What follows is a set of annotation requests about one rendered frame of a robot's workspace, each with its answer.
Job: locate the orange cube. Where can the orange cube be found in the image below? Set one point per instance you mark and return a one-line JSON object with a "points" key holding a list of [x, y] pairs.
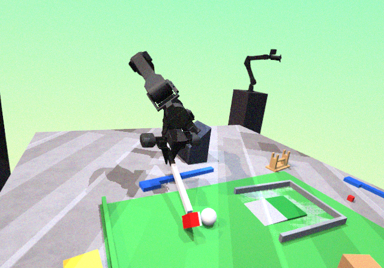
{"points": [[357, 261]]}

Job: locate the yellow block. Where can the yellow block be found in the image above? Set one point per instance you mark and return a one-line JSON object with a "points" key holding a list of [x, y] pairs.
{"points": [[87, 260]]}

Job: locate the white golf ball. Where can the white golf ball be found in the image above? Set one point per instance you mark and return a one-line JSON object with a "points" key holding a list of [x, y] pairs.
{"points": [[208, 216]]}

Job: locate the blue long bar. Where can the blue long bar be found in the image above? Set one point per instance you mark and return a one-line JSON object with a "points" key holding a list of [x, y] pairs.
{"points": [[359, 184], [156, 183]]}

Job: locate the small red block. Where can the small red block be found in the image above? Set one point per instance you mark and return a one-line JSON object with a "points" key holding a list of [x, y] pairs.
{"points": [[350, 198]]}

